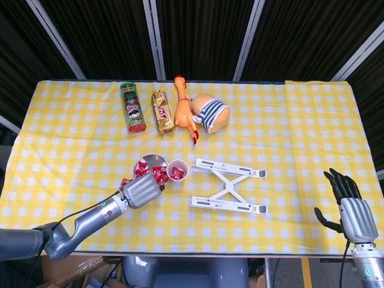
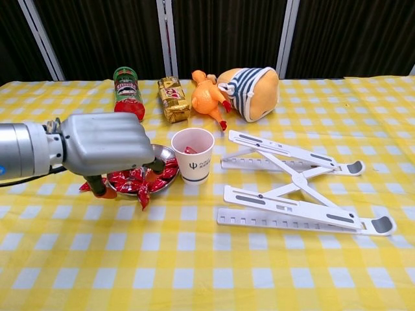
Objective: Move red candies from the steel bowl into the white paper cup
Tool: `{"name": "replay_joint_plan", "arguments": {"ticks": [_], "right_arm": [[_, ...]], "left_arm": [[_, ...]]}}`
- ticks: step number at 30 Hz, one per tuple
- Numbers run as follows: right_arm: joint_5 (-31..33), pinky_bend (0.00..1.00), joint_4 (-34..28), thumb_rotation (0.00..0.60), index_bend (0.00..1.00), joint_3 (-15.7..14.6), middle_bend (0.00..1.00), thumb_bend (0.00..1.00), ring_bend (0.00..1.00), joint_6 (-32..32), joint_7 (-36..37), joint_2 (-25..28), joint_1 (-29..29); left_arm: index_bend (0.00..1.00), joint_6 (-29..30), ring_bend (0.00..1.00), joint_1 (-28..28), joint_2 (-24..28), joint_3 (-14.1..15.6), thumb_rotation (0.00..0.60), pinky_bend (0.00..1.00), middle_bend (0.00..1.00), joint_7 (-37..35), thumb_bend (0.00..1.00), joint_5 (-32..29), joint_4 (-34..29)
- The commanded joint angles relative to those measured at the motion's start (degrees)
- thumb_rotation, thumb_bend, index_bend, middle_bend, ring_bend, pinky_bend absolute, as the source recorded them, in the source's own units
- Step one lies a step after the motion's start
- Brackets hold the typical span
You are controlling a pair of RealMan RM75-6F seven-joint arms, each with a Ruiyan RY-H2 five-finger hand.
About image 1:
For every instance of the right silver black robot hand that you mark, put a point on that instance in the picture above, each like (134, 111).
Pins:
(358, 219)

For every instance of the red candy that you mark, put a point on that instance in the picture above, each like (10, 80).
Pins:
(174, 171)
(181, 174)
(163, 169)
(141, 166)
(126, 181)

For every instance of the white folding laptop stand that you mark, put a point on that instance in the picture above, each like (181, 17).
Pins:
(229, 186)

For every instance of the green Pringles can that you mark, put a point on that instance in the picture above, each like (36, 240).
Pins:
(133, 111)

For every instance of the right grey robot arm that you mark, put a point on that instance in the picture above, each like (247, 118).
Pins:
(369, 270)

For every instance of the white paper cup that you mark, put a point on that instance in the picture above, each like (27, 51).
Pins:
(179, 164)

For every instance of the gold snack package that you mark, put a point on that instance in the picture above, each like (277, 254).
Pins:
(163, 114)

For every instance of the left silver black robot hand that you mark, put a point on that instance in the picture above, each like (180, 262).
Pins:
(141, 192)

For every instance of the silver frame post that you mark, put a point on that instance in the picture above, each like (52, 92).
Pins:
(9, 123)
(381, 175)
(249, 39)
(56, 39)
(360, 59)
(154, 39)

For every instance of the round metal plate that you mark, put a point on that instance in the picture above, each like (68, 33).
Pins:
(153, 159)

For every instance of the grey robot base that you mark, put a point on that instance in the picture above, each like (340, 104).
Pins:
(186, 273)

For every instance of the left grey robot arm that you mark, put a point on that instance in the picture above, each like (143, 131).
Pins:
(96, 213)

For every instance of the brown cardboard box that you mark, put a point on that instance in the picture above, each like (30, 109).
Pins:
(78, 270)

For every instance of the orange rubber chicken toy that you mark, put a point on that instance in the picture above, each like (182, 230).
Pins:
(183, 114)

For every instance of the metal table leg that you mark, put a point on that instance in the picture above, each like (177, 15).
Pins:
(267, 273)

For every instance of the yellow white checked tablecloth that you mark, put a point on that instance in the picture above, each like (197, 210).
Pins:
(270, 135)

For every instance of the yellow floor tape strip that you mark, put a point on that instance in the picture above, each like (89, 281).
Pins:
(305, 273)

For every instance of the plush toy with striped shirt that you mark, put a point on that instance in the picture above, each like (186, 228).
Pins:
(222, 117)

